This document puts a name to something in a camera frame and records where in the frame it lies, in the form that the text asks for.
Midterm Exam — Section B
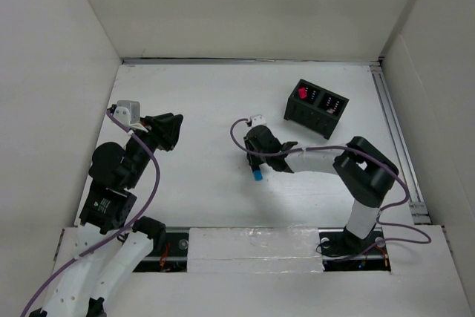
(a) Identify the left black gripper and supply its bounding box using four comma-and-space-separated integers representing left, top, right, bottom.
125, 111, 183, 187

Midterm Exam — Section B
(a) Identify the blue cap black highlighter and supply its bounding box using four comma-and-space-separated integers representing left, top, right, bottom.
251, 165, 263, 181

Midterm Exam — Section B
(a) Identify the pink cap black highlighter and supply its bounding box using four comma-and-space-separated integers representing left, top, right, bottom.
298, 88, 307, 100

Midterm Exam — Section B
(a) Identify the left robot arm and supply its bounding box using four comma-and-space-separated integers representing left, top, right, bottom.
22, 105, 183, 316

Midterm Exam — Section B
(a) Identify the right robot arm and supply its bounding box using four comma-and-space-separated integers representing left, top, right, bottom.
243, 125, 399, 253

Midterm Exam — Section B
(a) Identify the black two-compartment organizer box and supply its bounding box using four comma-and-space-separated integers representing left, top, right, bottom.
284, 79, 350, 140

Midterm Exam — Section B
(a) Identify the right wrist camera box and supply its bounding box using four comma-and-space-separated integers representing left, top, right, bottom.
246, 114, 267, 128

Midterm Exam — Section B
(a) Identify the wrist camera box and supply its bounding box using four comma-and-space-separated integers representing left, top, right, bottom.
246, 114, 267, 128
113, 100, 140, 126

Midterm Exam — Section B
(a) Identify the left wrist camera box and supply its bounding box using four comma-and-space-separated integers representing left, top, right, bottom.
113, 100, 140, 126

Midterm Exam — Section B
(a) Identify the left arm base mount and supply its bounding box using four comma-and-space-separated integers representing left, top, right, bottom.
118, 216, 189, 273

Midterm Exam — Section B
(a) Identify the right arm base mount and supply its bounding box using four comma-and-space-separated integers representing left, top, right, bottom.
315, 230, 391, 272

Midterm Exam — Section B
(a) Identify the aluminium rail right side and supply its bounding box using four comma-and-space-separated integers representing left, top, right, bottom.
370, 62, 432, 225

